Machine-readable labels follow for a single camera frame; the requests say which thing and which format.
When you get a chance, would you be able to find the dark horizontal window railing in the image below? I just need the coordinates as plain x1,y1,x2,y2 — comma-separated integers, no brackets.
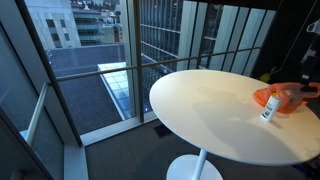
54,46,262,83

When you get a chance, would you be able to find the white table pedestal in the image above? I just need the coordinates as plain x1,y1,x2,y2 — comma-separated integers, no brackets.
165,148,224,180

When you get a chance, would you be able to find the dark floor vent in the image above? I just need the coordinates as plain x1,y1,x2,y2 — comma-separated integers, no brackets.
153,124,173,140

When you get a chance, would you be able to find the yellow object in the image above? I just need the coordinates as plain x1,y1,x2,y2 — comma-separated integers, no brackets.
259,66,278,84

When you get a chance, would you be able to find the orange plastic bag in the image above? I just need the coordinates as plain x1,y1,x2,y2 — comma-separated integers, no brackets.
253,81,320,115

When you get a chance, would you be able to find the white vertical door handle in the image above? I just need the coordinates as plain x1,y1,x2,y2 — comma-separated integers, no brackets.
24,82,51,148

